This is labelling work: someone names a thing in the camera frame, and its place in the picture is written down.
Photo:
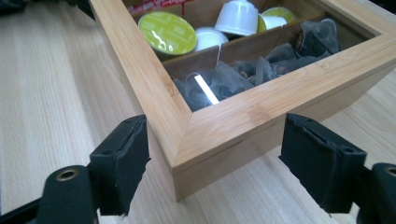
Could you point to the stack of red packets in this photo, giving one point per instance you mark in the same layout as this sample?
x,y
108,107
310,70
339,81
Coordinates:
x,y
155,6

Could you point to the wooden tea box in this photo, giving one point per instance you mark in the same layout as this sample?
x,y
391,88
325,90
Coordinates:
x,y
249,124

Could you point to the pile of dark tea bags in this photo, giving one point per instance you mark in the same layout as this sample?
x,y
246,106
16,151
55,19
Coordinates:
x,y
280,59

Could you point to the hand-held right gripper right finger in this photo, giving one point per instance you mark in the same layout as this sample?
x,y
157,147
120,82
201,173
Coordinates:
x,y
320,165

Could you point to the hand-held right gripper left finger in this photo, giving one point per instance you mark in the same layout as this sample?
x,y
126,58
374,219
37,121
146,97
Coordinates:
x,y
120,165

